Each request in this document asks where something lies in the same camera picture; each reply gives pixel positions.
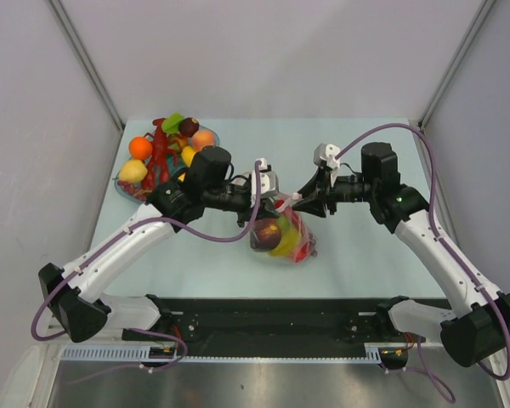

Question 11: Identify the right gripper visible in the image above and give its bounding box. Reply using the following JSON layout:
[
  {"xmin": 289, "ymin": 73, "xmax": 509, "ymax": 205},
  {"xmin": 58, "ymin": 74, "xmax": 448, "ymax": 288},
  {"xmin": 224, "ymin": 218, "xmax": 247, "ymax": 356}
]
[{"xmin": 292, "ymin": 166, "xmax": 377, "ymax": 218}]

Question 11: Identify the green apple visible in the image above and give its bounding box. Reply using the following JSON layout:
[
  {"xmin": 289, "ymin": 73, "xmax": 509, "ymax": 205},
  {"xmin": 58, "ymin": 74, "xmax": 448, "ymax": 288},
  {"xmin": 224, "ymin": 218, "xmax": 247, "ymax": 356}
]
[{"xmin": 277, "ymin": 212, "xmax": 302, "ymax": 238}]

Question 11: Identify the dark red apple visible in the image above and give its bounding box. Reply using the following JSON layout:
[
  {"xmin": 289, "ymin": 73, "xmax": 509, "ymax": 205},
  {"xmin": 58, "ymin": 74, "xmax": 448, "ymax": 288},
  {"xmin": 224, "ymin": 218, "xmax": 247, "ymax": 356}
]
[{"xmin": 250, "ymin": 218, "xmax": 282, "ymax": 252}]

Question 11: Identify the clear pink-dotted zip bag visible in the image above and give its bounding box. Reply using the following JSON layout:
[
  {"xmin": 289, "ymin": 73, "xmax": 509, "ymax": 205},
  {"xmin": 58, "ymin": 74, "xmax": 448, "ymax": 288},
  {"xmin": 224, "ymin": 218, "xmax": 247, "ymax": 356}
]
[{"xmin": 249, "ymin": 193, "xmax": 318, "ymax": 264}]

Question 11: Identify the yellow fruit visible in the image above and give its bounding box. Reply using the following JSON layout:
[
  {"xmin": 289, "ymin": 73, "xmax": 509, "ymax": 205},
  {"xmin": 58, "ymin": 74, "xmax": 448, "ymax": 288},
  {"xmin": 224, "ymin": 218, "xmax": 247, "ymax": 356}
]
[{"xmin": 269, "ymin": 235, "xmax": 301, "ymax": 258}]

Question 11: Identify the dark red plum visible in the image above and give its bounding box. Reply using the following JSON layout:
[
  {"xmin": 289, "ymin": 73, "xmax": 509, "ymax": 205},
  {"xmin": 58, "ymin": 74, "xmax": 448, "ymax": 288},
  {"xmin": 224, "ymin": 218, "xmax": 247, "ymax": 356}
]
[{"xmin": 178, "ymin": 117, "xmax": 200, "ymax": 138}]

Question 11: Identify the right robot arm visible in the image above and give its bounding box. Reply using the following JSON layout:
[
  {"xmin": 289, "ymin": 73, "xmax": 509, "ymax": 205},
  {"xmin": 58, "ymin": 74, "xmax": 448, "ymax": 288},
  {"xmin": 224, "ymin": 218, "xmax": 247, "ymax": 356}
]
[{"xmin": 293, "ymin": 142, "xmax": 510, "ymax": 367}]

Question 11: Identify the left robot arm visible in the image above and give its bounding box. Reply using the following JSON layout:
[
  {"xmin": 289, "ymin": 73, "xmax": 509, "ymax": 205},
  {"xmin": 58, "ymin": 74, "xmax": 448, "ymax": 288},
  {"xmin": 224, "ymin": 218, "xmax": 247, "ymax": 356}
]
[{"xmin": 31, "ymin": 146, "xmax": 279, "ymax": 343}]

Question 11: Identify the red apple in tray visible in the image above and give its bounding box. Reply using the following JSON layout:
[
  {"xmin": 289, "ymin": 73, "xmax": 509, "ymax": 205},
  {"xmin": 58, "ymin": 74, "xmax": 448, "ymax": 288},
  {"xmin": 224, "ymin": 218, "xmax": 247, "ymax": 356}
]
[{"xmin": 289, "ymin": 212, "xmax": 318, "ymax": 264}]

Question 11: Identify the orange peach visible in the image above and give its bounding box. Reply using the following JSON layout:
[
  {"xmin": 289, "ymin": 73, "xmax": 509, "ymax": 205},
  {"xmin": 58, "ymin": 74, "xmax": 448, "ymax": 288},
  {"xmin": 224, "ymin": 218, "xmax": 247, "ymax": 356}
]
[{"xmin": 191, "ymin": 129, "xmax": 216, "ymax": 151}]

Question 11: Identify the yellow lemon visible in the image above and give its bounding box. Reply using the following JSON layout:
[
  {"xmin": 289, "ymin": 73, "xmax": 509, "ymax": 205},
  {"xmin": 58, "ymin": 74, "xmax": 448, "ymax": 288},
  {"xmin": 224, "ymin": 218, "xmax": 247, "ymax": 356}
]
[{"xmin": 181, "ymin": 145, "xmax": 197, "ymax": 167}]

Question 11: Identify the red plastic lobster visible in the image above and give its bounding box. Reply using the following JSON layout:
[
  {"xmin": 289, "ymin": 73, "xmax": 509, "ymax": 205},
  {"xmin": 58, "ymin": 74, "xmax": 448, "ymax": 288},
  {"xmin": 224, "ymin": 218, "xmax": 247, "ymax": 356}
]
[{"xmin": 141, "ymin": 118, "xmax": 188, "ymax": 191}]

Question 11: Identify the blue plastic fruit tray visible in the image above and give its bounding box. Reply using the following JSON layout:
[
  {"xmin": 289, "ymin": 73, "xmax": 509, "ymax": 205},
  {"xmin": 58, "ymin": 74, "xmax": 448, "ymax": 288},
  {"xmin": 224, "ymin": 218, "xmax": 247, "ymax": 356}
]
[{"xmin": 112, "ymin": 118, "xmax": 220, "ymax": 204}]

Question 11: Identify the green leaf piece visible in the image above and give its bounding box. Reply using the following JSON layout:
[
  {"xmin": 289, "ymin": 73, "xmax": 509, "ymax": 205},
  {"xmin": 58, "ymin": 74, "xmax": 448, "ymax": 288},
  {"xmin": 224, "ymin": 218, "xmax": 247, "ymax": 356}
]
[{"xmin": 161, "ymin": 112, "xmax": 184, "ymax": 134}]

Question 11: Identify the orange fruit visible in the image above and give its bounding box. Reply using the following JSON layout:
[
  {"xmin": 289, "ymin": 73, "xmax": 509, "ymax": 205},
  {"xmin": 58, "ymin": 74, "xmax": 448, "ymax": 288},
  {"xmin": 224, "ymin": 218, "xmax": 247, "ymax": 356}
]
[{"xmin": 128, "ymin": 137, "xmax": 153, "ymax": 161}]

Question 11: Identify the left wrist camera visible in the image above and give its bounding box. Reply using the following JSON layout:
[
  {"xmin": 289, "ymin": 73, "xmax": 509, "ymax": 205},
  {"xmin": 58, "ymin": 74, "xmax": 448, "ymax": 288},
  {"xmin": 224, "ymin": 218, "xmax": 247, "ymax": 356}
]
[{"xmin": 251, "ymin": 158, "xmax": 279, "ymax": 207}]

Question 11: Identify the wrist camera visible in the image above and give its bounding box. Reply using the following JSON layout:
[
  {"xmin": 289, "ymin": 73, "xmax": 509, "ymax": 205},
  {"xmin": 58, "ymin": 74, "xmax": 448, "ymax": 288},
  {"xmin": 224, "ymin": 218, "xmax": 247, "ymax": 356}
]
[
  {"xmin": 251, "ymin": 158, "xmax": 279, "ymax": 207},
  {"xmin": 313, "ymin": 144, "xmax": 341, "ymax": 187}
]

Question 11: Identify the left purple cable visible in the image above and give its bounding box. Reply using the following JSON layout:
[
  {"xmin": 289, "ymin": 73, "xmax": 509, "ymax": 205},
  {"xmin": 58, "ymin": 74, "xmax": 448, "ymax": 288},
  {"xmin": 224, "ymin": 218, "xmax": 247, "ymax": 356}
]
[{"xmin": 30, "ymin": 159, "xmax": 266, "ymax": 383}]

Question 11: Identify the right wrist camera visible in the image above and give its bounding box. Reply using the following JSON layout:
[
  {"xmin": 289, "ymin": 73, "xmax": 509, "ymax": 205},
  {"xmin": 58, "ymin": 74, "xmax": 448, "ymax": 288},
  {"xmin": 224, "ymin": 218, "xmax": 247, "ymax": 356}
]
[{"xmin": 313, "ymin": 144, "xmax": 341, "ymax": 187}]

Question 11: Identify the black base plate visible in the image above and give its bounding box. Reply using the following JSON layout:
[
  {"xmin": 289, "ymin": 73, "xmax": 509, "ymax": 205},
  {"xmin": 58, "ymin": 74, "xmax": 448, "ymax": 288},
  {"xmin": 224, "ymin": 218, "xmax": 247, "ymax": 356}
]
[{"xmin": 121, "ymin": 297, "xmax": 426, "ymax": 358}]

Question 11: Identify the white cable duct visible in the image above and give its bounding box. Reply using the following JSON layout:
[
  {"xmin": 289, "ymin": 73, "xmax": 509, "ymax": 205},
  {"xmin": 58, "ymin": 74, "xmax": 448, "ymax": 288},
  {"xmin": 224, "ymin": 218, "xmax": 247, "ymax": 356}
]
[{"xmin": 60, "ymin": 344, "xmax": 382, "ymax": 365}]

